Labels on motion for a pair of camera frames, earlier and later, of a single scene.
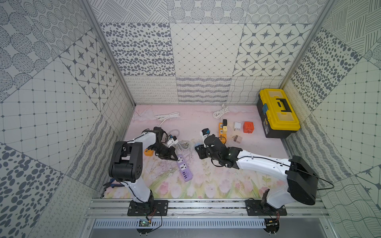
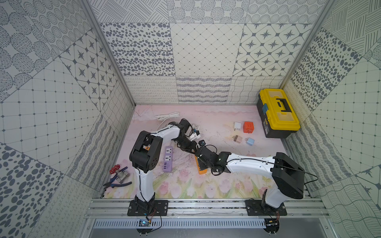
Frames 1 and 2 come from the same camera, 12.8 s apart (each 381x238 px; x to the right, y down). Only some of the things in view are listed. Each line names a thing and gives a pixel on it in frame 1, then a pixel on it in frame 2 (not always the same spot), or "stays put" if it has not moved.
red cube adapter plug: (248, 127) stays put
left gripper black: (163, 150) to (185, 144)
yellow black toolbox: (278, 117) stays put
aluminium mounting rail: (104, 208) stays put
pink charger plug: (237, 139) stays put
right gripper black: (201, 151) to (201, 165)
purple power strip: (184, 168) to (167, 164)
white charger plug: (237, 126) stays put
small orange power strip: (222, 135) to (200, 171)
